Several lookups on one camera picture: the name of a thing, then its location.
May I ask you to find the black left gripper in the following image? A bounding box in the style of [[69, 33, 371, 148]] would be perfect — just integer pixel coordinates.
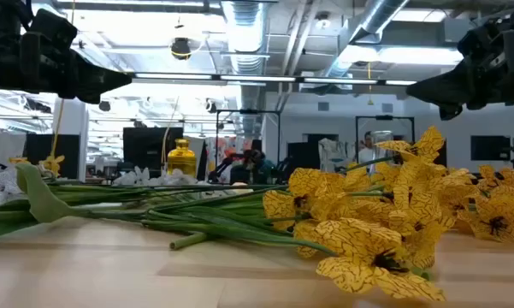
[[19, 9, 133, 105]]

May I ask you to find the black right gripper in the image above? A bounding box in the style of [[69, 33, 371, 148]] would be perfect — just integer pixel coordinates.
[[405, 21, 514, 121]]

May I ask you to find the yellow artificial flower bunch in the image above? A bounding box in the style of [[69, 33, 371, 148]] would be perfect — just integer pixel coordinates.
[[169, 126, 514, 303], [7, 154, 163, 202]]

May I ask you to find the amber glass bottle vase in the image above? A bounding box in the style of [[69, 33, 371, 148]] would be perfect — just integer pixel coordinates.
[[167, 138, 197, 179]]

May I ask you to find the black monitor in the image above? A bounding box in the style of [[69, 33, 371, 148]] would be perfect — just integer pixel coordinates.
[[470, 135, 511, 162], [25, 133, 80, 180], [122, 127, 184, 179]]

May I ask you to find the person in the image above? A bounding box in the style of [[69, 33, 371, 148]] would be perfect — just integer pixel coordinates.
[[228, 149, 279, 185], [357, 131, 380, 175]]

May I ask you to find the white and teal cloth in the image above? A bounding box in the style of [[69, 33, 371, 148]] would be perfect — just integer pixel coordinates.
[[318, 137, 356, 172]]

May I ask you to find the colourful patterned cloth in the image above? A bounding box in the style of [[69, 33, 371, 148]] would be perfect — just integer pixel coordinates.
[[204, 136, 257, 172]]

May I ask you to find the black cabinet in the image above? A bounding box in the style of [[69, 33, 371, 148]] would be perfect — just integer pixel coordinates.
[[287, 141, 322, 170]]

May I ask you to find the long ceiling light bar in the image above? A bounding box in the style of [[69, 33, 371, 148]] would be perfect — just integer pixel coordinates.
[[132, 72, 418, 86]]

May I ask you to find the black metal frame stand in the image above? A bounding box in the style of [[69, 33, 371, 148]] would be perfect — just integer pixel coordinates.
[[215, 109, 282, 185], [355, 115, 416, 163]]

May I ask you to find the black ceiling dome camera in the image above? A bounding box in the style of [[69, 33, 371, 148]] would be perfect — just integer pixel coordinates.
[[170, 37, 192, 61]]

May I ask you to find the smooth silver ceiling duct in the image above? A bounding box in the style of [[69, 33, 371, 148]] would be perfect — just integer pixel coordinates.
[[324, 0, 411, 80]]

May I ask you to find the ribbed silver ceiling duct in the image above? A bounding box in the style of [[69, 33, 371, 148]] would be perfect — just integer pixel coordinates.
[[220, 0, 269, 142]]

